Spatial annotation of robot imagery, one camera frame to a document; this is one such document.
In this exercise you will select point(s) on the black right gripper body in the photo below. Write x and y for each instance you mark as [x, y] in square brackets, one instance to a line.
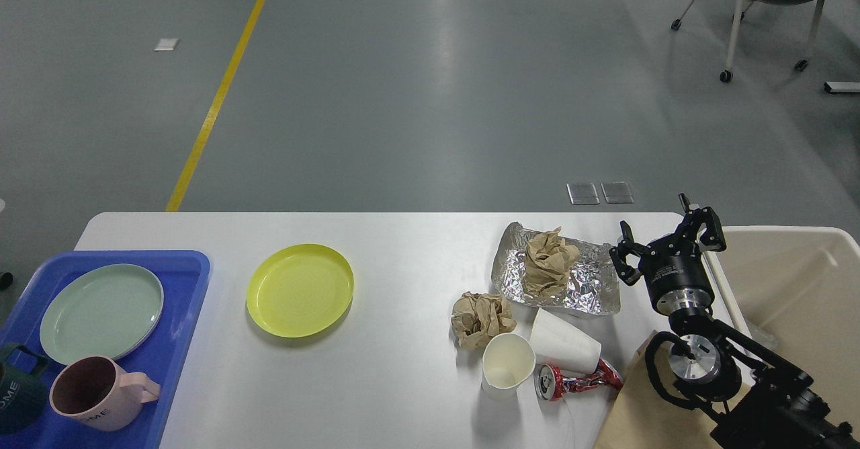
[675, 276]

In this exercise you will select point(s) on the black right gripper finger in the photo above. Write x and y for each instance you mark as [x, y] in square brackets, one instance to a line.
[699, 231]
[627, 246]

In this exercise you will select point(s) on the yellow plastic plate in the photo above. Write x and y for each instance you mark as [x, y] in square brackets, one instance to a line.
[300, 290]

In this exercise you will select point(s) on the pink mug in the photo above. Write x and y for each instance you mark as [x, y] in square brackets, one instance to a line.
[95, 391]

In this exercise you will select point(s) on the dark teal mug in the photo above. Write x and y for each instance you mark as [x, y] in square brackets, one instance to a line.
[23, 395]

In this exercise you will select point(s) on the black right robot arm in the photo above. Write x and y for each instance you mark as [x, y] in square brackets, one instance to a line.
[756, 398]

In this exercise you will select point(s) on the crumpled aluminium foil sheet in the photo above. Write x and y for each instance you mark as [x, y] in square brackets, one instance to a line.
[593, 286]

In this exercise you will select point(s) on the right metal floor plate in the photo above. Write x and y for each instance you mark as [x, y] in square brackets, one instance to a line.
[617, 192]

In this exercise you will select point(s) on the metal floor plate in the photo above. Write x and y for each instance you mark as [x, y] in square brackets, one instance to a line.
[583, 193]
[617, 192]

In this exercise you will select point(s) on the left metal floor plate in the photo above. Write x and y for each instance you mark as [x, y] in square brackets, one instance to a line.
[583, 193]

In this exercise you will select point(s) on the crumpled brown paper on foil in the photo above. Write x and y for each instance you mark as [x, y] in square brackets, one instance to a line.
[548, 263]

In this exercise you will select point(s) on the beige plastic bin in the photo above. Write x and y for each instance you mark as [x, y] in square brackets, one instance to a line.
[797, 290]

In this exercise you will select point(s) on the tipped white paper cup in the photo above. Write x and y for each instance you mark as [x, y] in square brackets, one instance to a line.
[557, 342]

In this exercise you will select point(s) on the brown paper bag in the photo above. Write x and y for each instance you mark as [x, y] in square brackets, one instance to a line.
[639, 418]

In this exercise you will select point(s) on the crushed red soda can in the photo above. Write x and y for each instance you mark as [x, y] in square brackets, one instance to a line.
[551, 384]

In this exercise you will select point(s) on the upright white paper cup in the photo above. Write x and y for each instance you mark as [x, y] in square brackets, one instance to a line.
[508, 360]

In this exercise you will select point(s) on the crumpled brown paper ball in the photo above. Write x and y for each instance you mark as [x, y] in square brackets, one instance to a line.
[478, 318]

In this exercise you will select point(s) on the white bar on floor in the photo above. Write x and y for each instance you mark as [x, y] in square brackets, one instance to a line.
[842, 87]

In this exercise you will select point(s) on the blue plastic tray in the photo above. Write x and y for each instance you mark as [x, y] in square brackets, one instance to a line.
[184, 277]

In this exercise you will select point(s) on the white floor marker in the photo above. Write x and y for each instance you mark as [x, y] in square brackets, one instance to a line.
[166, 44]

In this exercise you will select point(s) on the pale green plate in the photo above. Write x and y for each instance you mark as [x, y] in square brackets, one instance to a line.
[107, 312]

